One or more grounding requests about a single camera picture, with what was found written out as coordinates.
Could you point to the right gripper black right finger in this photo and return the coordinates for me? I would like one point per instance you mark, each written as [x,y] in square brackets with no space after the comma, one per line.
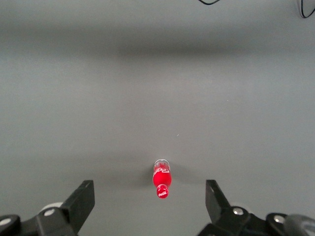
[216,204]

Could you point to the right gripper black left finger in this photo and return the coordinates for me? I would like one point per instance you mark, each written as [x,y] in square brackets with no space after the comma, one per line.
[78,201]

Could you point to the red cola bottle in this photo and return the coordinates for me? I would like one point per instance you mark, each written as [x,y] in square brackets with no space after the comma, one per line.
[161,178]

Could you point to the dark grey table mat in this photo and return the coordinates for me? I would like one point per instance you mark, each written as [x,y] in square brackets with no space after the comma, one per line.
[157,98]

